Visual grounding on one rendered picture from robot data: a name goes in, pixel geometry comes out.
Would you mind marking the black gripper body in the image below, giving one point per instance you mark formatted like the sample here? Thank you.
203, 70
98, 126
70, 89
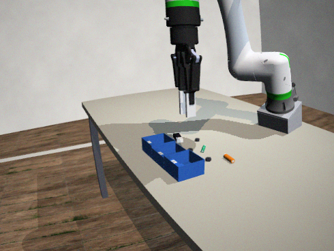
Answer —
184, 38

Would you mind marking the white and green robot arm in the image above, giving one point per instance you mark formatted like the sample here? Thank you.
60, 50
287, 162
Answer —
271, 68

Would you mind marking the blue rack of bins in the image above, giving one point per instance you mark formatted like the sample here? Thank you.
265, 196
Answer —
178, 162

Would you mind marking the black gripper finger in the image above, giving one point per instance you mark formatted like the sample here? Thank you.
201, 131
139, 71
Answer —
192, 82
179, 80

